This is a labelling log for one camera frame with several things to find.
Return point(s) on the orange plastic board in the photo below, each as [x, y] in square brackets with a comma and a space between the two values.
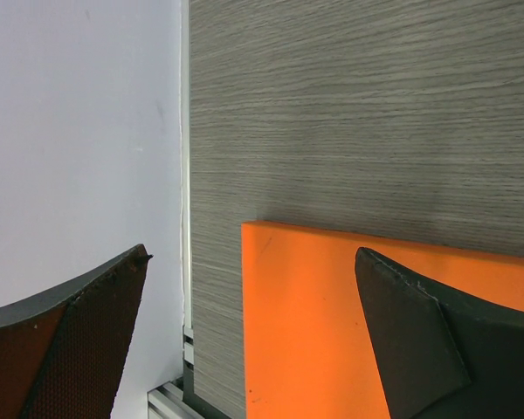
[307, 349]

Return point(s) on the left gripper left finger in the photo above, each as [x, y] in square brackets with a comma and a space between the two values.
[63, 350]

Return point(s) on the aluminium frame rail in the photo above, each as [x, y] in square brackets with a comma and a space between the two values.
[168, 400]

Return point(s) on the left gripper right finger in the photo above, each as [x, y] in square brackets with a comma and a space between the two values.
[440, 352]

